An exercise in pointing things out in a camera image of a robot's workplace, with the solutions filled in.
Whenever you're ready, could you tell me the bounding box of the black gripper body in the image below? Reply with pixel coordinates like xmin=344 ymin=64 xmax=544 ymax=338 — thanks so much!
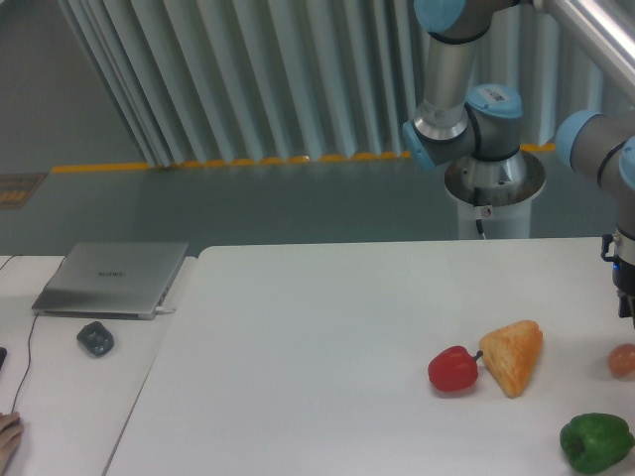
xmin=600 ymin=232 xmax=634 ymax=297

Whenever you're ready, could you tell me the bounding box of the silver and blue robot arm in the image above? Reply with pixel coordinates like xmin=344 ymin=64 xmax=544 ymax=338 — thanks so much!
xmin=402 ymin=1 xmax=634 ymax=318

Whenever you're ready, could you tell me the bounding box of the green bell pepper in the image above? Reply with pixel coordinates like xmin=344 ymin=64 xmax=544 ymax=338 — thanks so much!
xmin=560 ymin=413 xmax=634 ymax=475

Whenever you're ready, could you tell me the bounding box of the red bell pepper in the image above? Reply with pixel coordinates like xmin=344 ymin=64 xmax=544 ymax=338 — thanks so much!
xmin=428 ymin=346 xmax=483 ymax=393

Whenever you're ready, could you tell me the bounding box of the person's hand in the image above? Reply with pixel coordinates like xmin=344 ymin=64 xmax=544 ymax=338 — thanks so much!
xmin=0 ymin=412 xmax=24 ymax=470

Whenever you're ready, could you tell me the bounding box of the brown egg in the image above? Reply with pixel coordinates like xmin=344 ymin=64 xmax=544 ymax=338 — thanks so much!
xmin=607 ymin=344 xmax=635 ymax=379

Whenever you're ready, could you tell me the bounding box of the orange triangular bread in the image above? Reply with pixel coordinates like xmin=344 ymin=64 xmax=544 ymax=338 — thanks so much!
xmin=479 ymin=319 xmax=543 ymax=399

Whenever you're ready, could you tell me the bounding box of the white USB plug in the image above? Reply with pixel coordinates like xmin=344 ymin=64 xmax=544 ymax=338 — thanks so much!
xmin=155 ymin=306 xmax=176 ymax=315

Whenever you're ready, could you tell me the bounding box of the white pleated curtain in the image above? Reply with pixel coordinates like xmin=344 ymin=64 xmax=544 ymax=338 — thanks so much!
xmin=61 ymin=1 xmax=634 ymax=167

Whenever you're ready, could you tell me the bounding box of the silver closed laptop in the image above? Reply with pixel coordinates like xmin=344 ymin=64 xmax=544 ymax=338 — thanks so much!
xmin=32 ymin=242 xmax=188 ymax=319

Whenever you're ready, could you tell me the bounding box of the black device at edge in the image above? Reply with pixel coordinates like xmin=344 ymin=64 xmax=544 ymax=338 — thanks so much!
xmin=0 ymin=347 xmax=8 ymax=370

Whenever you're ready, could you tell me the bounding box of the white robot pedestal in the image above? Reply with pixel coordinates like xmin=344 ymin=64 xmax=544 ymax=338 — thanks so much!
xmin=444 ymin=151 xmax=546 ymax=240

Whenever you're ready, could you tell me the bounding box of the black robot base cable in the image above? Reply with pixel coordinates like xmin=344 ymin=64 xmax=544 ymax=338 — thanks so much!
xmin=472 ymin=185 xmax=488 ymax=241

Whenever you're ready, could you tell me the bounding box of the black mouse cable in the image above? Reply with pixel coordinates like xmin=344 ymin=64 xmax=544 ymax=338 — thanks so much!
xmin=0 ymin=255 xmax=70 ymax=416

